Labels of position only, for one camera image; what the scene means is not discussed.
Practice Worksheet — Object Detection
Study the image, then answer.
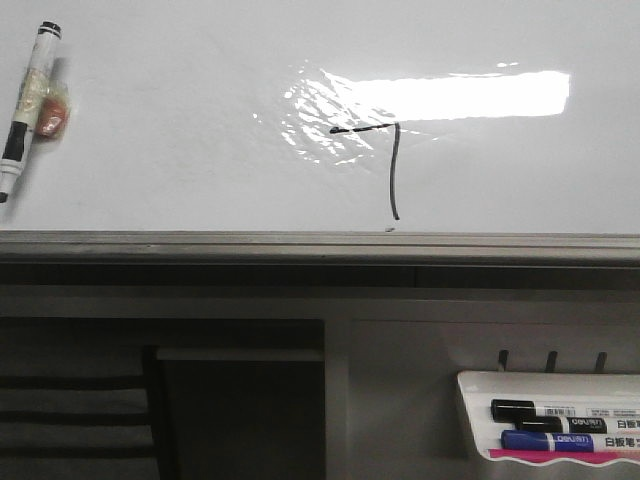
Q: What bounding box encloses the white marker tray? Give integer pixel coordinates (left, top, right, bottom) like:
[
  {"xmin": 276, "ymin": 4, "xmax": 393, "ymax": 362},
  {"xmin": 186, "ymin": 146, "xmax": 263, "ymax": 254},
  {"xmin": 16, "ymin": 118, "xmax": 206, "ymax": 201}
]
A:
[{"xmin": 457, "ymin": 371, "xmax": 639, "ymax": 479}]

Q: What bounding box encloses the black capped marker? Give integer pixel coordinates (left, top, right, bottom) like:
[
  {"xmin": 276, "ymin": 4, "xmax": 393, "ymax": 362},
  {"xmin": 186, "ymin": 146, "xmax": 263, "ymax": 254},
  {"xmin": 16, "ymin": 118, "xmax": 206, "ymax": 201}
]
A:
[
  {"xmin": 515, "ymin": 416, "xmax": 639, "ymax": 435},
  {"xmin": 490, "ymin": 399, "xmax": 639, "ymax": 423}
]

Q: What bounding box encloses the black capped marker top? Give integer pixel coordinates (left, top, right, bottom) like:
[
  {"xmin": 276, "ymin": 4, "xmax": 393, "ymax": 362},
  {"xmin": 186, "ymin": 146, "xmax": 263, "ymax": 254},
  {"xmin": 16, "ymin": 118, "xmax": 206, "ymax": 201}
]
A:
[{"xmin": 490, "ymin": 399, "xmax": 639, "ymax": 423}]

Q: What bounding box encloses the grey aluminium whiteboard frame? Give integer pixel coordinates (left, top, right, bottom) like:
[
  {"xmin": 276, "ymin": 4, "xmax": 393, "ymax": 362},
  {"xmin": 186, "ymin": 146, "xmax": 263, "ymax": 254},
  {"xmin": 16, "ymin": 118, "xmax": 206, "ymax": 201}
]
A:
[{"xmin": 1, "ymin": 231, "xmax": 639, "ymax": 291}]

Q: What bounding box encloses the dark cabinet panel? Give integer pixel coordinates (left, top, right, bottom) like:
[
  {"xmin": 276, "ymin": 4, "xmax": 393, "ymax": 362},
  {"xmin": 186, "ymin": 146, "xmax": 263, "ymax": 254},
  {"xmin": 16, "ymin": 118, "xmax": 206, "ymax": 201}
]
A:
[{"xmin": 160, "ymin": 350, "xmax": 326, "ymax": 479}]

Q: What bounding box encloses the blue capped marker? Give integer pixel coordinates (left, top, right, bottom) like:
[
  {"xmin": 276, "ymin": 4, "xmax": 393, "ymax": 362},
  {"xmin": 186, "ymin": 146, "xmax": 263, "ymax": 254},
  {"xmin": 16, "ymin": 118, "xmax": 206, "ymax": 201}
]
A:
[{"xmin": 501, "ymin": 430, "xmax": 639, "ymax": 454}]

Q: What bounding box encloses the taped black whiteboard marker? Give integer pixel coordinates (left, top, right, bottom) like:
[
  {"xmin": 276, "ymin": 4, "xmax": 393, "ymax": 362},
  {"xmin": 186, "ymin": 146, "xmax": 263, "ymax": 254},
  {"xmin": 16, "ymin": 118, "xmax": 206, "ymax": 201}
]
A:
[{"xmin": 1, "ymin": 21, "xmax": 70, "ymax": 203}]

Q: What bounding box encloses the black capped marker middle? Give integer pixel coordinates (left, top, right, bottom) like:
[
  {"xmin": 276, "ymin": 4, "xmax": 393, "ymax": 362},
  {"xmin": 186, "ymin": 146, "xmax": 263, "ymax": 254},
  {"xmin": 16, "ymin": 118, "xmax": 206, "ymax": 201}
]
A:
[{"xmin": 515, "ymin": 416, "xmax": 639, "ymax": 435}]

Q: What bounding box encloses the white whiteboard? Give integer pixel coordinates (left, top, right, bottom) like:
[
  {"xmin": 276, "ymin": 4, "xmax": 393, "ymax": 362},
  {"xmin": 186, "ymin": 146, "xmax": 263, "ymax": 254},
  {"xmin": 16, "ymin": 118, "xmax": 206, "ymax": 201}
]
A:
[{"xmin": 1, "ymin": 1, "xmax": 639, "ymax": 234}]

